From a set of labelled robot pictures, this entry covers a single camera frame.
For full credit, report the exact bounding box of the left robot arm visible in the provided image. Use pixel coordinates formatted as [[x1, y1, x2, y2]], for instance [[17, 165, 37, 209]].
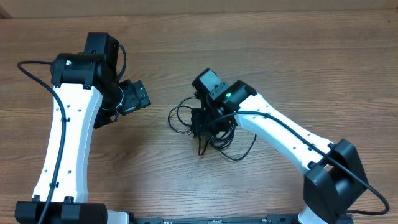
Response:
[[14, 32, 150, 223]]

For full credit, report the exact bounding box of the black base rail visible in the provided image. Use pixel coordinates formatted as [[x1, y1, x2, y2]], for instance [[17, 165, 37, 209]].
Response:
[[127, 213, 354, 224]]

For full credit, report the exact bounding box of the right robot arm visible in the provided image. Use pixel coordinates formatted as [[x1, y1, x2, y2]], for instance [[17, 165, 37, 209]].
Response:
[[192, 68, 367, 223]]

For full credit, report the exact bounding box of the long black usb cable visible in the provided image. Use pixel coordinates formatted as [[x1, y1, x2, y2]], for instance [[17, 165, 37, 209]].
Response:
[[167, 96, 257, 162]]

